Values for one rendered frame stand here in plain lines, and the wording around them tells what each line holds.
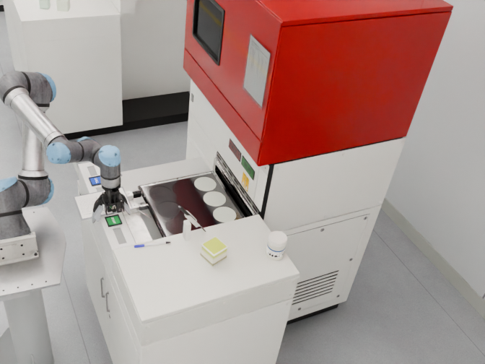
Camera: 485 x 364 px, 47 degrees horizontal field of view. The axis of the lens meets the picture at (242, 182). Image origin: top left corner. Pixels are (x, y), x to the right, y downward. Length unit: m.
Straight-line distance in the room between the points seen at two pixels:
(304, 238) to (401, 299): 1.09
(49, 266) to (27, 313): 0.33
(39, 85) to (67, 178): 1.75
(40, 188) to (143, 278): 0.61
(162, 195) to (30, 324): 0.80
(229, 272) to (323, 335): 1.23
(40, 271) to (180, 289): 0.58
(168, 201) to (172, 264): 0.43
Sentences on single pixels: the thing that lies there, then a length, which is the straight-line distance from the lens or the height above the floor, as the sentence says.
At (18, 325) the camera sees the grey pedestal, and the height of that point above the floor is 0.43.
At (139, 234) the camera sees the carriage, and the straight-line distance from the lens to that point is 2.32.
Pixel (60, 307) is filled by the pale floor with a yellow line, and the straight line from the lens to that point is 3.23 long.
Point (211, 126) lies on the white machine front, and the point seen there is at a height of 1.06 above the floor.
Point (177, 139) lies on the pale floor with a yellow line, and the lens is 4.37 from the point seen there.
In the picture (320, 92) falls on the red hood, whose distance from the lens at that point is 2.09.
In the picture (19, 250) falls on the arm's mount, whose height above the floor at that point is 0.88.
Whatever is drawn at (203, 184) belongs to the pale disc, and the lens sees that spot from 2.54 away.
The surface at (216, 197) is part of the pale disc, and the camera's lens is 2.48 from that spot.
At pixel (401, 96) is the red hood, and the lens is 2.38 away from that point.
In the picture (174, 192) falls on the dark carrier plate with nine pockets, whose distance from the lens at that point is 2.49.
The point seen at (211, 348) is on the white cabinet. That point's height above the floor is 0.66.
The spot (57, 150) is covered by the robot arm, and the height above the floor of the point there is 1.33.
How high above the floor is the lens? 2.52
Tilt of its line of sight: 39 degrees down
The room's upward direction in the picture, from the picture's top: 9 degrees clockwise
